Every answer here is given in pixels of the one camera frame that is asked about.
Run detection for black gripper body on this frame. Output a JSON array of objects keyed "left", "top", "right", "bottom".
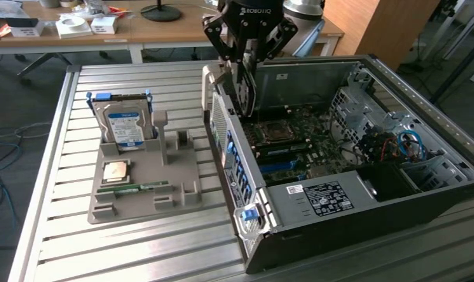
[{"left": 217, "top": 0, "right": 285, "bottom": 42}]

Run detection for graphics card with metal bracket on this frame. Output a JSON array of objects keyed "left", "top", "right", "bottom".
[{"left": 222, "top": 38, "right": 261, "bottom": 118}]

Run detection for wooden desk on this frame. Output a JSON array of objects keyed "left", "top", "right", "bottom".
[{"left": 0, "top": 0, "right": 347, "bottom": 64}]

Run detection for black round lamp base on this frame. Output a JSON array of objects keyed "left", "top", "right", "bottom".
[{"left": 140, "top": 0, "right": 184, "bottom": 23}]

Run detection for wooden cabinet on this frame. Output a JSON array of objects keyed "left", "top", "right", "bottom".
[{"left": 323, "top": 0, "right": 444, "bottom": 71}]

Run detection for orange packet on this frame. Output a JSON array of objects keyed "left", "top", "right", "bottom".
[{"left": 106, "top": 5, "right": 133, "bottom": 16}]

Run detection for small white cardboard box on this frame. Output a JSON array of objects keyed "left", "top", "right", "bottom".
[{"left": 90, "top": 16, "right": 119, "bottom": 35}]

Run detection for metal CPU socket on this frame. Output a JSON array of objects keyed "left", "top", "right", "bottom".
[{"left": 256, "top": 120, "right": 297, "bottom": 145}]

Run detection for perforated metal drive cage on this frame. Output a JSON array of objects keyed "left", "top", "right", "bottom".
[{"left": 333, "top": 86, "right": 423, "bottom": 147}]

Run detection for flat white box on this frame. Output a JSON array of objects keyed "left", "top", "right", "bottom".
[{"left": 55, "top": 22, "right": 94, "bottom": 39}]

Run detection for white tape roll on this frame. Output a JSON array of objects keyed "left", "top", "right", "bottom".
[{"left": 61, "top": 16, "right": 86, "bottom": 29}]

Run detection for green motherboard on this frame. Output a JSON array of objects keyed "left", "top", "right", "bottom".
[{"left": 241, "top": 105, "right": 364, "bottom": 187}]

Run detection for hard disk in blue caddy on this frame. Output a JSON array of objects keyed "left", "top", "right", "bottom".
[{"left": 85, "top": 91, "right": 154, "bottom": 152}]

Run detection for installed labelled RAM stick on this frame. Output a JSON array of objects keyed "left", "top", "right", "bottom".
[{"left": 266, "top": 145, "right": 306, "bottom": 156}]

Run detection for black stand leg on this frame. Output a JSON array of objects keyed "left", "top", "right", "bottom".
[{"left": 17, "top": 52, "right": 74, "bottom": 78}]

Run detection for blue expansion slot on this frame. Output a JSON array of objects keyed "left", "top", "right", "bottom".
[{"left": 260, "top": 160, "right": 301, "bottom": 176}]

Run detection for white labelled box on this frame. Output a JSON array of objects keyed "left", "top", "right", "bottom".
[{"left": 10, "top": 22, "right": 46, "bottom": 38}]

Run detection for beige parts rack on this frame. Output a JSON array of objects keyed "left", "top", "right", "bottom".
[{"left": 87, "top": 109, "right": 205, "bottom": 226}]

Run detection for black device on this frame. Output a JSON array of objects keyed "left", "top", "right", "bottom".
[{"left": 5, "top": 17, "right": 41, "bottom": 28}]

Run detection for copper-topped CPU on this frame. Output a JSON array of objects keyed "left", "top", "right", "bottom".
[{"left": 102, "top": 161, "right": 129, "bottom": 183}]

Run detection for green RAM stick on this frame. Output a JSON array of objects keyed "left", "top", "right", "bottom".
[{"left": 95, "top": 181, "right": 172, "bottom": 194}]

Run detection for clear plastic bags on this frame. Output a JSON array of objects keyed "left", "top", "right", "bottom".
[{"left": 0, "top": 0, "right": 31, "bottom": 19}]

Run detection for black fan shroud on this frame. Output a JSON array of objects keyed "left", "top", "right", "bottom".
[{"left": 356, "top": 163, "right": 423, "bottom": 202}]

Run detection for grey power supply unit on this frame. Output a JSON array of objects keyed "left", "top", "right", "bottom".
[{"left": 265, "top": 171, "right": 379, "bottom": 229}]

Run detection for grey disk bay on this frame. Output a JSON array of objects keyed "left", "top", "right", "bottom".
[{"left": 400, "top": 155, "right": 472, "bottom": 192}]

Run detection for black open PC case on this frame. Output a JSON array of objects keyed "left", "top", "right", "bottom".
[{"left": 201, "top": 54, "right": 474, "bottom": 276}]

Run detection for red wire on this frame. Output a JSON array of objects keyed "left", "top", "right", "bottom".
[{"left": 381, "top": 139, "right": 399, "bottom": 161}]

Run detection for black partition post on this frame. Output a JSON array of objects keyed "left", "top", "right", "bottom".
[{"left": 432, "top": 36, "right": 474, "bottom": 100}]

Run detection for blue wire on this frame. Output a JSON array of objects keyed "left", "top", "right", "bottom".
[{"left": 397, "top": 129, "right": 428, "bottom": 162}]

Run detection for white floor cable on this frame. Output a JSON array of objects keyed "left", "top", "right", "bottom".
[{"left": 0, "top": 122, "right": 53, "bottom": 140}]

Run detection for blue floor cable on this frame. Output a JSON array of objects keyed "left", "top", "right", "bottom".
[{"left": 0, "top": 140, "right": 25, "bottom": 250}]

